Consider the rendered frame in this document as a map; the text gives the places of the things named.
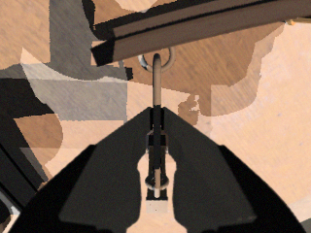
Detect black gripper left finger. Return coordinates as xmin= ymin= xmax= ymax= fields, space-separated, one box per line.
xmin=8 ymin=107 xmax=154 ymax=233

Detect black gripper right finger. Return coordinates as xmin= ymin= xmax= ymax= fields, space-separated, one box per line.
xmin=160 ymin=107 xmax=306 ymax=233

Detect brown wooden cabinet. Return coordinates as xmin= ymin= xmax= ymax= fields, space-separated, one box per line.
xmin=90 ymin=0 xmax=311 ymax=73

